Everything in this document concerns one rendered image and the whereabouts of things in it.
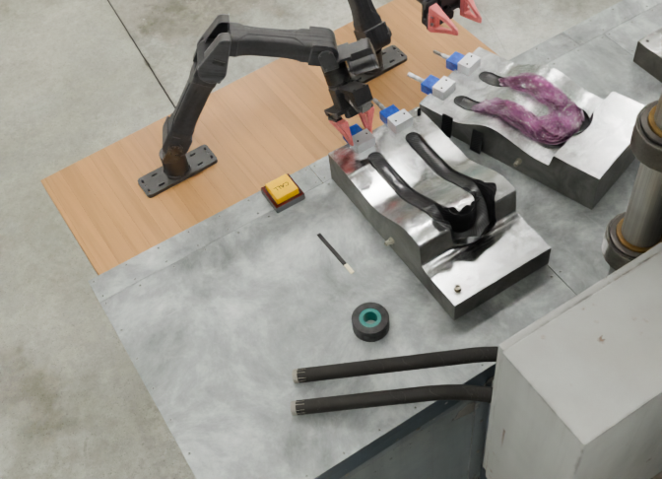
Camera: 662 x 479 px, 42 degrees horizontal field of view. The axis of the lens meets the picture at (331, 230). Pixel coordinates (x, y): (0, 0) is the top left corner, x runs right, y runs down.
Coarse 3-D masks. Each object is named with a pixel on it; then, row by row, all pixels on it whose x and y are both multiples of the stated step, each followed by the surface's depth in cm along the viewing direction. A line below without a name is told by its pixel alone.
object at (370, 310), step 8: (368, 304) 187; (376, 304) 187; (360, 312) 186; (368, 312) 186; (376, 312) 185; (384, 312) 185; (352, 320) 185; (360, 320) 185; (376, 320) 184; (384, 320) 184; (360, 328) 183; (368, 328) 183; (376, 328) 183; (384, 328) 183; (360, 336) 185; (368, 336) 183; (376, 336) 184; (384, 336) 186
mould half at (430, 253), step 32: (384, 128) 210; (416, 128) 209; (352, 160) 205; (416, 160) 204; (448, 160) 203; (352, 192) 205; (384, 192) 199; (448, 192) 192; (512, 192) 190; (384, 224) 196; (416, 224) 186; (512, 224) 193; (416, 256) 188; (448, 256) 189; (480, 256) 189; (512, 256) 188; (544, 256) 190; (448, 288) 184; (480, 288) 184
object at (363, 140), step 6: (354, 126) 209; (354, 132) 208; (360, 132) 206; (366, 132) 206; (354, 138) 205; (360, 138) 205; (366, 138) 205; (372, 138) 205; (354, 144) 205; (360, 144) 204; (366, 144) 205; (372, 144) 206; (360, 150) 205
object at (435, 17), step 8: (432, 8) 183; (440, 8) 184; (448, 8) 189; (432, 16) 184; (440, 16) 183; (448, 16) 190; (432, 24) 187; (440, 24) 190; (448, 24) 183; (432, 32) 188; (440, 32) 186; (448, 32) 185; (456, 32) 183
